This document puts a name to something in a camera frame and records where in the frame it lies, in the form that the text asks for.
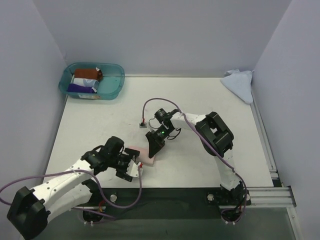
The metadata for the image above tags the pink striped towel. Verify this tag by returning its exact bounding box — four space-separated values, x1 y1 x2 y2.
128 146 155 166

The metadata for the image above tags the light blue towel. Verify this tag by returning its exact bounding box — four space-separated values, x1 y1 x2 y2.
220 69 253 105

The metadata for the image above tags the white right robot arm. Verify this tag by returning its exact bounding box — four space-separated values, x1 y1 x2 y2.
145 108 248 205

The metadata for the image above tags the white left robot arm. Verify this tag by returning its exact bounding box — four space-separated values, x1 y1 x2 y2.
7 136 143 240

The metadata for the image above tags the teal plastic bin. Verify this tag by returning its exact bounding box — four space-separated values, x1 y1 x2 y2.
58 62 125 100

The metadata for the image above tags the white blue rolled towel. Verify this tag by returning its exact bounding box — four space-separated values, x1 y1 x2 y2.
71 77 99 88

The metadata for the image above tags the purple rolled towel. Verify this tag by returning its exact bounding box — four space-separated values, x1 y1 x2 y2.
67 83 97 94

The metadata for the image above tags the brown rolled towel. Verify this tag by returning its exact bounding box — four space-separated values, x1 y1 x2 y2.
74 68 103 81

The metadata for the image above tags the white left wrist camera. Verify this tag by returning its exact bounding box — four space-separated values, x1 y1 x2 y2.
126 160 144 178

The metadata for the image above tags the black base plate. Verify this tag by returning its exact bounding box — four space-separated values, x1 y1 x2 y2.
80 187 252 221

